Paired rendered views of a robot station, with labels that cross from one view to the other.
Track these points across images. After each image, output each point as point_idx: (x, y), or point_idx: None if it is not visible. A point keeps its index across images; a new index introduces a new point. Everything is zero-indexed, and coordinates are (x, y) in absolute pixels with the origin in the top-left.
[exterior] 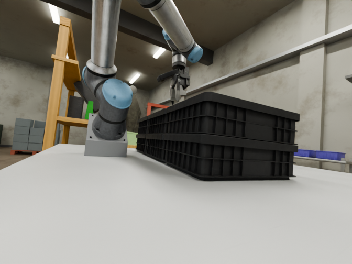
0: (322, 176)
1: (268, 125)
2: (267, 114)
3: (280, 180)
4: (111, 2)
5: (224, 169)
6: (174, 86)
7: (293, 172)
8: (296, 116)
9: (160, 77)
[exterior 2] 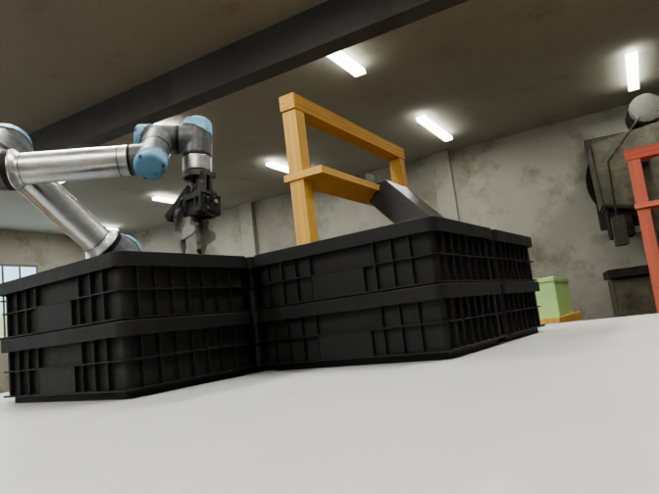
0: (317, 385)
1: (71, 298)
2: (68, 278)
3: (100, 400)
4: (27, 191)
5: (25, 385)
6: (194, 220)
7: (301, 379)
8: (104, 261)
9: (166, 218)
